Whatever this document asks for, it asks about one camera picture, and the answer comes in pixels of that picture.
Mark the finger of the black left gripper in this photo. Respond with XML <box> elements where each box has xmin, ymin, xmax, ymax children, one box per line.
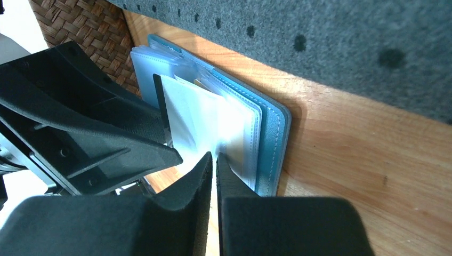
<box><xmin>1</xmin><ymin>41</ymin><xmax>166</xmax><ymax>144</ymax></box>
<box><xmin>1</xmin><ymin>95</ymin><xmax>182</xmax><ymax>195</ymax></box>

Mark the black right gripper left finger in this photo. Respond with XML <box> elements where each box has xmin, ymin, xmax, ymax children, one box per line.
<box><xmin>1</xmin><ymin>153</ymin><xmax>213</xmax><ymax>255</ymax></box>

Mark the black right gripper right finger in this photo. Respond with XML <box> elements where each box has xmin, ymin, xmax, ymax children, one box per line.
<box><xmin>216</xmin><ymin>154</ymin><xmax>374</xmax><ymax>255</ymax></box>

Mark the teal leather card holder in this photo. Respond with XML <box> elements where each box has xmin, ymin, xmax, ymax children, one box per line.
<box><xmin>131</xmin><ymin>35</ymin><xmax>292</xmax><ymax>196</ymax></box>

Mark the woven wicker basket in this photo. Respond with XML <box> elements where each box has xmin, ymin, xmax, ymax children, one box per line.
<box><xmin>29</xmin><ymin>0</ymin><xmax>140</xmax><ymax>95</ymax></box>

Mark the dark grey dotted cloth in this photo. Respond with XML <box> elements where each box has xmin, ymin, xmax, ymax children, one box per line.
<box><xmin>114</xmin><ymin>1</ymin><xmax>451</xmax><ymax>124</ymax></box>

